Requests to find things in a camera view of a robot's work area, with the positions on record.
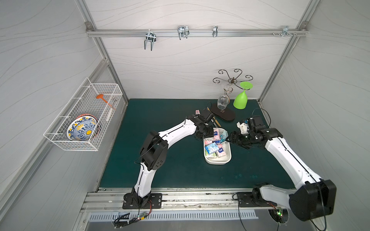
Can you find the blue yellow patterned plate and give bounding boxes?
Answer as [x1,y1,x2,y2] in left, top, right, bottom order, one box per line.
[66,115,98,141]

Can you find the black metal glass rack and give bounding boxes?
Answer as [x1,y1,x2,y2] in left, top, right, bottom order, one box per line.
[209,68,253,121]

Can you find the pink white tissue pack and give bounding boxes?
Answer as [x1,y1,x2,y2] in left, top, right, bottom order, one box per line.
[217,144,226,157]

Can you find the white wire basket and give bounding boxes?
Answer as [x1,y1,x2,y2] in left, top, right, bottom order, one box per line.
[43,79,122,152]

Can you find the orange handled brush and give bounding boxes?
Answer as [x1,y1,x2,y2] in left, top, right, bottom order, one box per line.
[96,94,114,109]

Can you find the single metal hook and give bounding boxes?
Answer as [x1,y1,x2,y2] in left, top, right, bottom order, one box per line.
[212,26,218,38]

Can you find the aluminium top rail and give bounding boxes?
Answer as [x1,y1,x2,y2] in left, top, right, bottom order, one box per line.
[86,28,309,38]

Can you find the pink Tempo tissue pack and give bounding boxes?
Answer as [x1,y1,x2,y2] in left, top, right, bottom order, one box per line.
[213,128,221,141]

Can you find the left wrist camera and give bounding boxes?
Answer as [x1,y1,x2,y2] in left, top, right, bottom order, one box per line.
[200,108,214,123]

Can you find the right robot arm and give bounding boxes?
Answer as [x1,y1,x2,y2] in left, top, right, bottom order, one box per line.
[226,128,337,221]

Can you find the green white tissue pack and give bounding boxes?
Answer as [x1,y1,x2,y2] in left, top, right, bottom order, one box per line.
[205,153,218,160]

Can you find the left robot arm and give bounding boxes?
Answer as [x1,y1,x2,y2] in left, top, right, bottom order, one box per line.
[132,111,214,206]

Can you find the clear wine glass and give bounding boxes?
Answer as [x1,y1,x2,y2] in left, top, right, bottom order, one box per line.
[217,87,231,111]

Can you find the white oval storage box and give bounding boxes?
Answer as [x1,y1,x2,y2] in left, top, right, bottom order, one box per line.
[203,128,232,165]

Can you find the teal cartoon tissue pack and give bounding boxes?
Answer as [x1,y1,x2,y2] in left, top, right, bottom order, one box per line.
[219,128,228,143]

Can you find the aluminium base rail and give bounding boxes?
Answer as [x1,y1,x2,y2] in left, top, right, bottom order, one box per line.
[80,188,318,213]

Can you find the green plastic wine glass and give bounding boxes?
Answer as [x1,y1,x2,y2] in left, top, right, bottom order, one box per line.
[233,81,253,110]

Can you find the double metal hook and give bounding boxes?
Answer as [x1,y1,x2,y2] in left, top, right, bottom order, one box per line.
[144,31,157,51]
[177,26,190,40]

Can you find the light blue tissue pack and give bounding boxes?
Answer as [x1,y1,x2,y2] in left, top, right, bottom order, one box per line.
[205,142,218,154]

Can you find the wooden knife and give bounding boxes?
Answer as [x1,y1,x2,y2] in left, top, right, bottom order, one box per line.
[211,117,222,128]

